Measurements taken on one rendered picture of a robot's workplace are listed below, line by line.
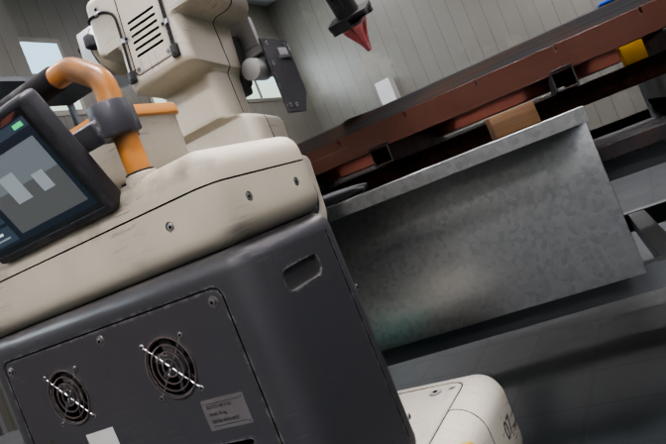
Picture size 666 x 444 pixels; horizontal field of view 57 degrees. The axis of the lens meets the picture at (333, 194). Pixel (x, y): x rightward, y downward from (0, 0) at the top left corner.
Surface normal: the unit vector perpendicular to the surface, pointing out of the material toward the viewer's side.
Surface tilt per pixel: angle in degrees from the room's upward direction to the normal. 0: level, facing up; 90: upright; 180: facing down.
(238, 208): 90
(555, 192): 90
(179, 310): 90
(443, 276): 90
